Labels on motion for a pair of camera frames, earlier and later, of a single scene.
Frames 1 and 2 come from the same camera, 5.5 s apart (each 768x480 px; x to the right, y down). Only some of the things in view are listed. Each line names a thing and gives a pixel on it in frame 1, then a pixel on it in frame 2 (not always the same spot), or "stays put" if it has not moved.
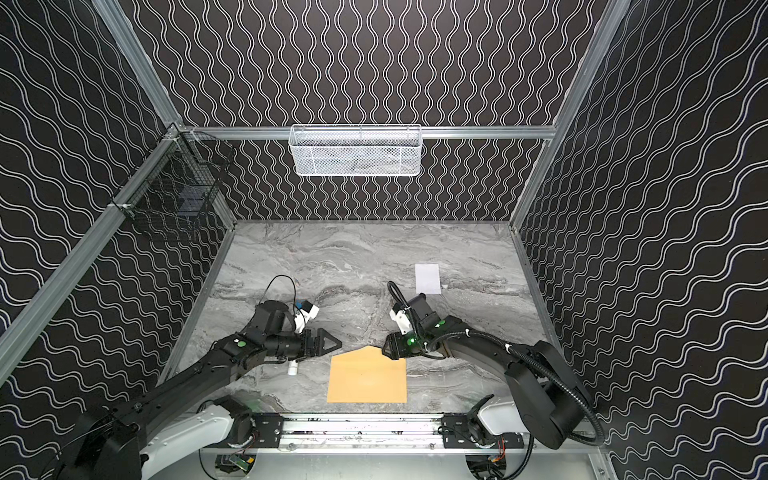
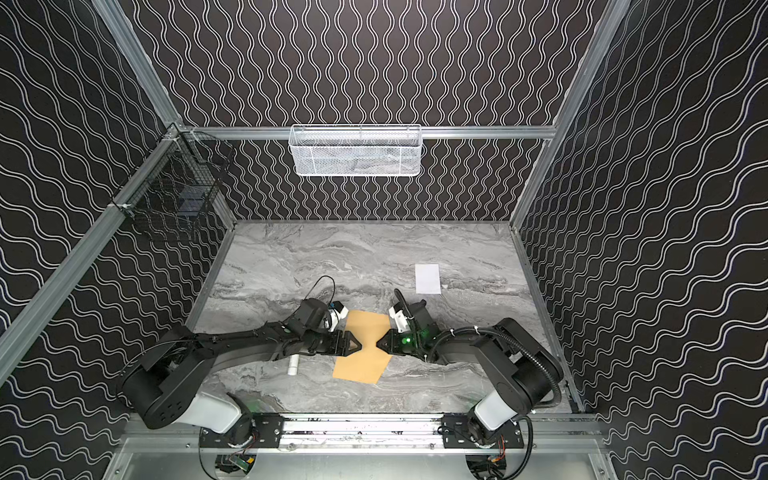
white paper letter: [427, 278] stays put
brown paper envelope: [367, 375] → [368, 362]
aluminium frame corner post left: [119, 24] stays put
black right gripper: [396, 345] stays put
